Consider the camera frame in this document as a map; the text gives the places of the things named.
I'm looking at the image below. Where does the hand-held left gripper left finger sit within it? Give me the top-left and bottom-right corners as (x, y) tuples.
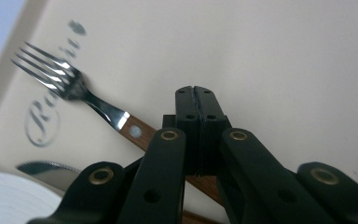
(162, 86), (202, 175)

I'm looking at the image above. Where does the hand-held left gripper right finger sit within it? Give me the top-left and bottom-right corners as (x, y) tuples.
(195, 86), (233, 175)

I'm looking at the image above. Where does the beige plastic tray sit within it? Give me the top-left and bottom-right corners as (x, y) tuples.
(0, 0), (358, 224)

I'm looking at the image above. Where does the wooden handled fork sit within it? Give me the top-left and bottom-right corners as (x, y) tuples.
(11, 41), (227, 208)

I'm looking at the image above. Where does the white round plate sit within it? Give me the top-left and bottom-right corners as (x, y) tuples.
(0, 170), (63, 224)

